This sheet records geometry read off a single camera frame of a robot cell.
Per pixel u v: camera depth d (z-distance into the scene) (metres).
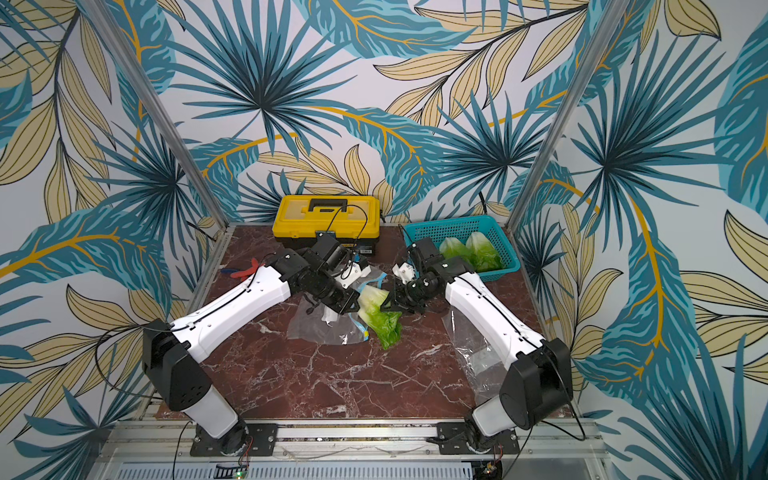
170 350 0.46
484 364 0.86
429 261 0.63
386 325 0.72
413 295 0.67
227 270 1.04
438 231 1.10
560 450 0.74
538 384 0.42
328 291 0.65
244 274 1.00
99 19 0.68
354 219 1.00
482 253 1.00
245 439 0.68
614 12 0.68
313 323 0.95
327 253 0.61
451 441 0.68
